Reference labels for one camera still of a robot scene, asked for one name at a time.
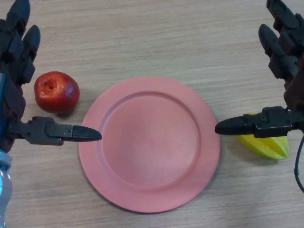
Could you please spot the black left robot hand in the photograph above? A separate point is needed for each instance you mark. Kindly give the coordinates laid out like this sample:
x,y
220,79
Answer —
x,y
14,95

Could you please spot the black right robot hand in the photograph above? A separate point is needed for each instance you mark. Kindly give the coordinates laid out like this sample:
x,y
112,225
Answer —
x,y
294,71

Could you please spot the yellow starfruit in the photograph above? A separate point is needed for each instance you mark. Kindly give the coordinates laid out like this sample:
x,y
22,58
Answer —
x,y
268,147

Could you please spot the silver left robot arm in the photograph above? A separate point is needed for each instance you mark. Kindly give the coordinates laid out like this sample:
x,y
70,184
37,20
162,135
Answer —
x,y
5,185

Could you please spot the pink round plate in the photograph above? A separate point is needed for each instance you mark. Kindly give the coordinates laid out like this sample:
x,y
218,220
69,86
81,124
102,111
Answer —
x,y
152,147

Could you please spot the red apple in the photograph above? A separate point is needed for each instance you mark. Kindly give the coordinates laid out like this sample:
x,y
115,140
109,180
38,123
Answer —
x,y
57,93

